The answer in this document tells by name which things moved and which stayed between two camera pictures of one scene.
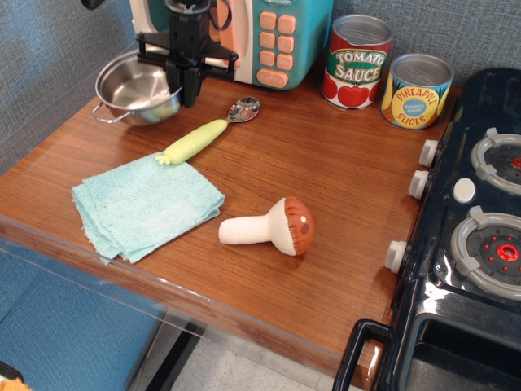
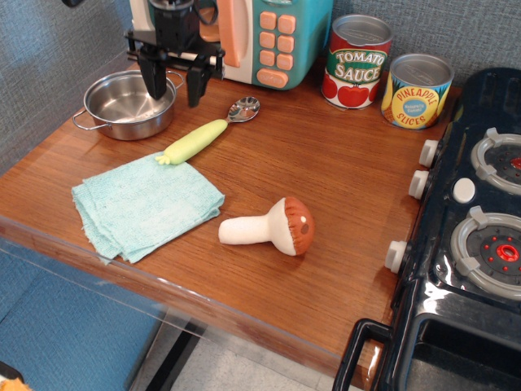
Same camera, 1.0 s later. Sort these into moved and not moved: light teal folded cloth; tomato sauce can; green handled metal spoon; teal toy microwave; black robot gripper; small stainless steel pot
Moved: small stainless steel pot; black robot gripper
Not moved: light teal folded cloth; tomato sauce can; teal toy microwave; green handled metal spoon
